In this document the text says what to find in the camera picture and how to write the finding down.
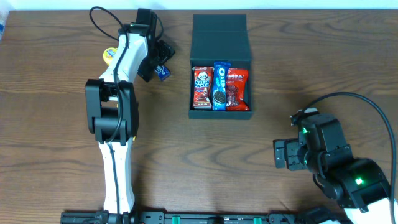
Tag blue eclipse mint box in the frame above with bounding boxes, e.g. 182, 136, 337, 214
155, 65, 171, 82

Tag red hello panda box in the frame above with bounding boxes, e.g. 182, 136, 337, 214
192, 67, 214, 110

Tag blue oreo cookie pack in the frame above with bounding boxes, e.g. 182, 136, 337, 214
212, 62, 231, 111

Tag red hacks sweets bag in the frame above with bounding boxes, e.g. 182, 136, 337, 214
226, 68, 249, 111

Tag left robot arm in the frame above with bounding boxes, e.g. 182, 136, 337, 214
85, 9, 175, 216

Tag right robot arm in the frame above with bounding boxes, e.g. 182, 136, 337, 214
273, 112, 397, 223

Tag yellow round candy container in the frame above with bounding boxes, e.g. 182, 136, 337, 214
103, 47, 118, 66

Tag dark green open box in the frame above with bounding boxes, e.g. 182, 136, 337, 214
188, 14, 254, 120

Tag left black cable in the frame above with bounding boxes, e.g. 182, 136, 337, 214
89, 6, 165, 224

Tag black cable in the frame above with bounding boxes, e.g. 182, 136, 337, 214
89, 6, 165, 224
303, 91, 398, 215

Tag right black cable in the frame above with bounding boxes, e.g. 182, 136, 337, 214
303, 91, 398, 215

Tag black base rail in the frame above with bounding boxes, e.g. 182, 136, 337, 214
60, 207, 355, 224

